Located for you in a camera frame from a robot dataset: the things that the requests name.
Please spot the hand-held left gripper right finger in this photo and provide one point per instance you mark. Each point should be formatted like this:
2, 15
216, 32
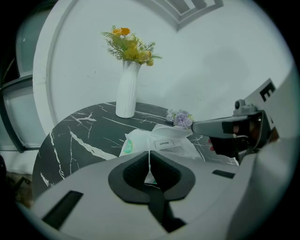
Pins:
168, 175

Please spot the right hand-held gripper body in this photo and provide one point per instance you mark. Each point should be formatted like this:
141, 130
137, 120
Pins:
248, 110

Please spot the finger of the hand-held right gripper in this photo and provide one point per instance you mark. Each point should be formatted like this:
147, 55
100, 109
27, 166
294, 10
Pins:
206, 127

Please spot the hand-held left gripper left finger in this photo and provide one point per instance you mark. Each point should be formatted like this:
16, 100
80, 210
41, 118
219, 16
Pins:
131, 178

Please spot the white plastic bag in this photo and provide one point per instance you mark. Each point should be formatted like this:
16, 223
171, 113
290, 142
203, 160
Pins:
138, 140

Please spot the person's right hand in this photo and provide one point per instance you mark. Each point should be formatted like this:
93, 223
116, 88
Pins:
236, 129

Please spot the purple flower bunch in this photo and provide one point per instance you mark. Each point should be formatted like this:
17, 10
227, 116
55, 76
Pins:
180, 118

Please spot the round black marble table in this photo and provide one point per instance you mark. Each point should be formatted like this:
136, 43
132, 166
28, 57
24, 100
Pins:
77, 126

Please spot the white ribbed vase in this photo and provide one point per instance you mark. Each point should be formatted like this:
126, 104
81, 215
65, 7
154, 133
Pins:
127, 93

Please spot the orange yellow flower bouquet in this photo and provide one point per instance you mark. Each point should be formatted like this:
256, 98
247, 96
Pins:
131, 50

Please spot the black framed window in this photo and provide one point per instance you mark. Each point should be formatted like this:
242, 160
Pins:
21, 112

